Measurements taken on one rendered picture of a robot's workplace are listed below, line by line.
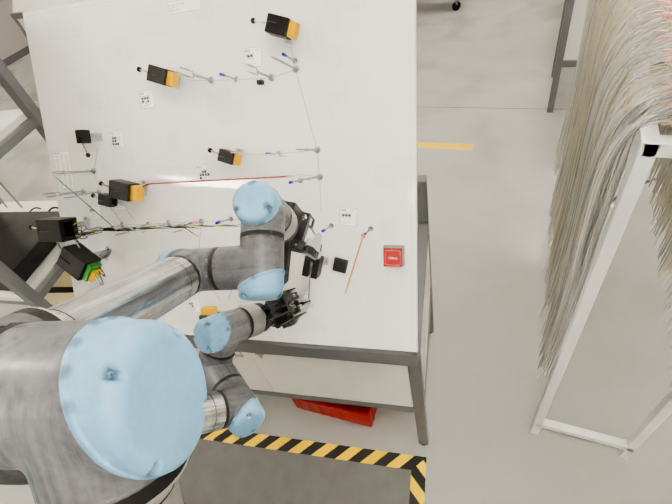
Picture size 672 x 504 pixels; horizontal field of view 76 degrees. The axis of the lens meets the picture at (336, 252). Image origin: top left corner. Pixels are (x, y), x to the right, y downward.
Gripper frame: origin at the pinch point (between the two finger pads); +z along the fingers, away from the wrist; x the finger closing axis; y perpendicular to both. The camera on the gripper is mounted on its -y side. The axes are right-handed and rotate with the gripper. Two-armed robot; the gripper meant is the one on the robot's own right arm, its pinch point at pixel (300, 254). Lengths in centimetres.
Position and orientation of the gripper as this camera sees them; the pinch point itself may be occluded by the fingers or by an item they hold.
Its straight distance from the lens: 102.7
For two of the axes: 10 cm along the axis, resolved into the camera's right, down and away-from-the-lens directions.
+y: 2.8, -9.5, 1.5
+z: 1.6, 2.0, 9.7
